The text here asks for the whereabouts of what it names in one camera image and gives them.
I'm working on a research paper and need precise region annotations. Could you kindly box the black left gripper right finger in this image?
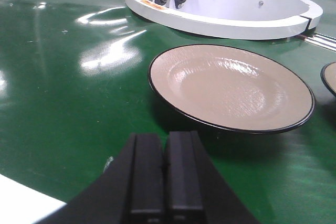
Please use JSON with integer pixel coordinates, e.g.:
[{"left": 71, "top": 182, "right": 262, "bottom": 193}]
[{"left": 165, "top": 130, "right": 260, "bottom": 224}]

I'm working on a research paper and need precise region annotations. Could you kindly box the white inner conveyor ring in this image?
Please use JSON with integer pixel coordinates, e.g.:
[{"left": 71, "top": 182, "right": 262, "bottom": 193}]
[{"left": 124, "top": 0, "right": 324, "bottom": 40}]

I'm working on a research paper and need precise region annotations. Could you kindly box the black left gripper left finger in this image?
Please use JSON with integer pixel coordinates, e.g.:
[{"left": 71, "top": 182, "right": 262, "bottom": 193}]
[{"left": 34, "top": 132, "right": 166, "bottom": 224}]

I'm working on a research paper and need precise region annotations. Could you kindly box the beige plate black rim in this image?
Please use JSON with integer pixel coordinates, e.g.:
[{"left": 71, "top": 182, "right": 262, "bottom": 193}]
[
  {"left": 148, "top": 44, "right": 315, "bottom": 134},
  {"left": 320, "top": 62, "right": 336, "bottom": 96}
]

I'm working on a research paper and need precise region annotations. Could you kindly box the metal roller strip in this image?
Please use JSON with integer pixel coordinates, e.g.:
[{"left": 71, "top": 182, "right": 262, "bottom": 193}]
[{"left": 297, "top": 33, "right": 335, "bottom": 52}]

